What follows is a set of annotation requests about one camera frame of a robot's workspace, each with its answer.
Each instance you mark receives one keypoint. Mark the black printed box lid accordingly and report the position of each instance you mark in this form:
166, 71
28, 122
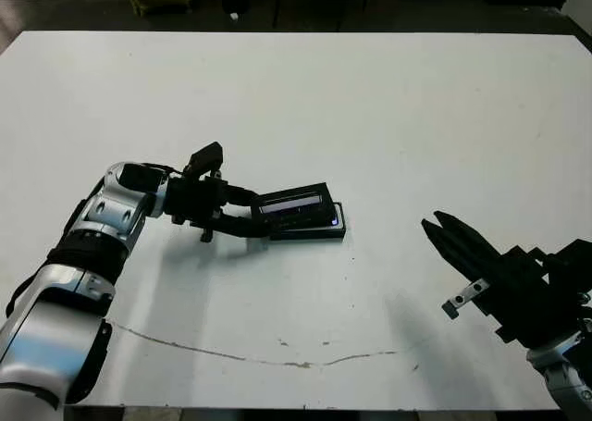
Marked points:
296, 217

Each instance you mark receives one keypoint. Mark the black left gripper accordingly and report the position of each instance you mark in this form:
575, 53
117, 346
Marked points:
194, 203

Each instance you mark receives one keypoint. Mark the black box with white insert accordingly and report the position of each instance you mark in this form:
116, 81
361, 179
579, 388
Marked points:
324, 233

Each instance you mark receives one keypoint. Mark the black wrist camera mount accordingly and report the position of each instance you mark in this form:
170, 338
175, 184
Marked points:
571, 268
205, 157

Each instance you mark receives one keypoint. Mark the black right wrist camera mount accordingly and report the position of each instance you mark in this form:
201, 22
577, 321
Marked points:
571, 268

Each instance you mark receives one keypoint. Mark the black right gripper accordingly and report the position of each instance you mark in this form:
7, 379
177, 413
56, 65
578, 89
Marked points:
527, 305

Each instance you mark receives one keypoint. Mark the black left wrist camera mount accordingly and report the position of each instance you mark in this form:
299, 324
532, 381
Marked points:
205, 157

